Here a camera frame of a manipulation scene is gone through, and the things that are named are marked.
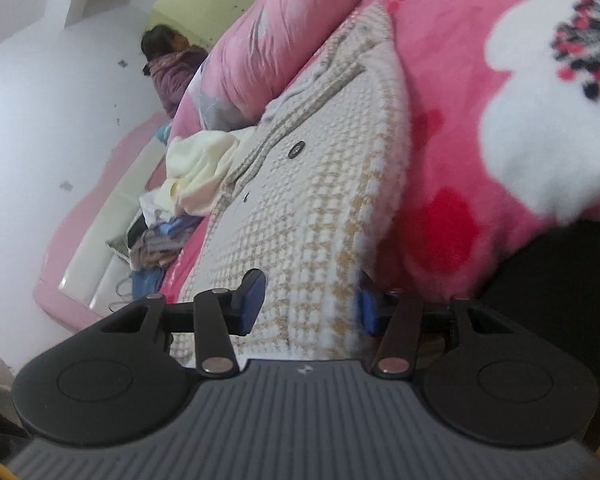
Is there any tan garment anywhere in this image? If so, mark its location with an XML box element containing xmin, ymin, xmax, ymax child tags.
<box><xmin>129</xmin><ymin>236</ymin><xmax>182</xmax><ymax>272</ymax></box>

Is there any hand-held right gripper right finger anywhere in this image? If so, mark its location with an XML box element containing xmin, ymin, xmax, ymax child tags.
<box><xmin>356</xmin><ymin>270</ymin><xmax>515</xmax><ymax>380</ymax></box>

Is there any white thin garment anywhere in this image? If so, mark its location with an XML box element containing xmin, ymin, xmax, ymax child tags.
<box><xmin>139</xmin><ymin>189</ymin><xmax>169</xmax><ymax>227</ymax></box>

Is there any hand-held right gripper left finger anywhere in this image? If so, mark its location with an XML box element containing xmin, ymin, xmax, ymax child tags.
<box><xmin>100</xmin><ymin>268</ymin><xmax>267</xmax><ymax>380</ymax></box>

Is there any pink grey floral quilt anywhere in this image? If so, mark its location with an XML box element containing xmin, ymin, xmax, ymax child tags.
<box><xmin>167</xmin><ymin>0</ymin><xmax>412</xmax><ymax>147</ymax></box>

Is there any cream fleece garment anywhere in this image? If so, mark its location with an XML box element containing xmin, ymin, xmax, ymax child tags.
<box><xmin>157</xmin><ymin>127</ymin><xmax>257</xmax><ymax>217</ymax></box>

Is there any dark blue garment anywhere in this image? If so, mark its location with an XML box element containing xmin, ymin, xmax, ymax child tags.
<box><xmin>129</xmin><ymin>265</ymin><xmax>167</xmax><ymax>297</ymax></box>

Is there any pale yellow wardrobe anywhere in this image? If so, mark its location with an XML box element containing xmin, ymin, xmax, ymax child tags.
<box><xmin>152</xmin><ymin>0</ymin><xmax>282</xmax><ymax>54</ymax></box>

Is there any pink floral bed blanket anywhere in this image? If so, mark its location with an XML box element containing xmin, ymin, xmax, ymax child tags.
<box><xmin>164</xmin><ymin>0</ymin><xmax>600</xmax><ymax>313</ymax></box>

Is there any black garment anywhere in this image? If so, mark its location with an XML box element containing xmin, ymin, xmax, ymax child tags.
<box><xmin>126</xmin><ymin>214</ymin><xmax>149</xmax><ymax>249</ymax></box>

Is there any pink white headboard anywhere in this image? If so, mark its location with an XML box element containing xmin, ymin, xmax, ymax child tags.
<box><xmin>32</xmin><ymin>110</ymin><xmax>174</xmax><ymax>337</ymax></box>

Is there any wire clothes hanger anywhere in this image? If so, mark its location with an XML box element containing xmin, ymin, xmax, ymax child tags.
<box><xmin>110</xmin><ymin>279</ymin><xmax>142</xmax><ymax>312</ymax></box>

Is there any beige checked knit sweater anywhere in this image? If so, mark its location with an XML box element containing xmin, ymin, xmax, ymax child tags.
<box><xmin>171</xmin><ymin>0</ymin><xmax>417</xmax><ymax>367</ymax></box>

